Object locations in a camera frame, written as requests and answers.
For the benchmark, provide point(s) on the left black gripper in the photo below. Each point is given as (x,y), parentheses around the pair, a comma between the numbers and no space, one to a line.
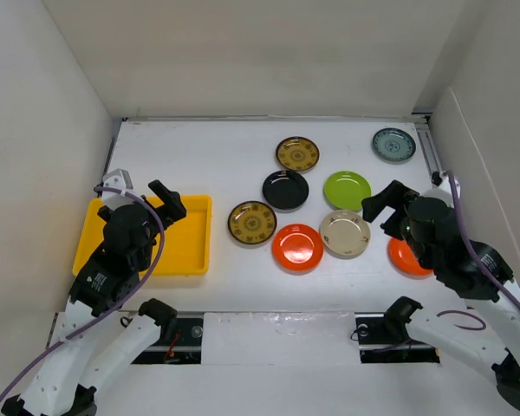
(172,210)

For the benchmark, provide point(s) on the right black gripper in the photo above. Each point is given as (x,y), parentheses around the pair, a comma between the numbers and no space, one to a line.
(395,195)

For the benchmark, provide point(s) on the orange plate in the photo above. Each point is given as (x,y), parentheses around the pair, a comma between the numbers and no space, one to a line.
(298,248)
(403,259)

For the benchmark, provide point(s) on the green plate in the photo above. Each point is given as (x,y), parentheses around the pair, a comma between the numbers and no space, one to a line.
(345,190)

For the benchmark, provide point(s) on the cream floral plate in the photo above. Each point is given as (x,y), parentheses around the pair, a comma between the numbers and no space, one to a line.
(345,233)

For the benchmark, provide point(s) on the blue white porcelain plate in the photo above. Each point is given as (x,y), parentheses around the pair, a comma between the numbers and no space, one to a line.
(394,145)

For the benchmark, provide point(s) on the yellow patterned plate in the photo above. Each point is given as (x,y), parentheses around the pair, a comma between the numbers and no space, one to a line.
(297,154)
(252,222)

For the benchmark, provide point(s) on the black glossy plate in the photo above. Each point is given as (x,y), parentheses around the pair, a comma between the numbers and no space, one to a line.
(285,190)

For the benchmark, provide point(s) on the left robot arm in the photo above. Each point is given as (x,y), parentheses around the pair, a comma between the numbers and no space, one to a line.
(64,379)

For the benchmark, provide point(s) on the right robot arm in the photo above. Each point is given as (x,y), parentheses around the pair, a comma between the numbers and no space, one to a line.
(483,280)

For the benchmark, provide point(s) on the yellow plastic bin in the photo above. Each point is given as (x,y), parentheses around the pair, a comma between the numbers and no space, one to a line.
(187,248)

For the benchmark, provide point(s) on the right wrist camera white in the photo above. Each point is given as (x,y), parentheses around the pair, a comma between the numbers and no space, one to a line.
(441,188)

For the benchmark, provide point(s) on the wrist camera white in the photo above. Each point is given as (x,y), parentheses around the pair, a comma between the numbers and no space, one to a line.
(118,179)
(441,188)

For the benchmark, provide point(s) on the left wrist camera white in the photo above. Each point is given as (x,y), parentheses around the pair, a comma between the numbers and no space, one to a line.
(118,179)

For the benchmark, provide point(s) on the aluminium rail right side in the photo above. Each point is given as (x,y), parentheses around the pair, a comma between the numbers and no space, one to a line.
(421,122)

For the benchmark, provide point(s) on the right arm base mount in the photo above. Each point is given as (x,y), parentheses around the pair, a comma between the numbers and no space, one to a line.
(377,345)

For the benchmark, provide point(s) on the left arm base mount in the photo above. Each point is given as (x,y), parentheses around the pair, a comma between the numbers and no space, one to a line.
(181,345)

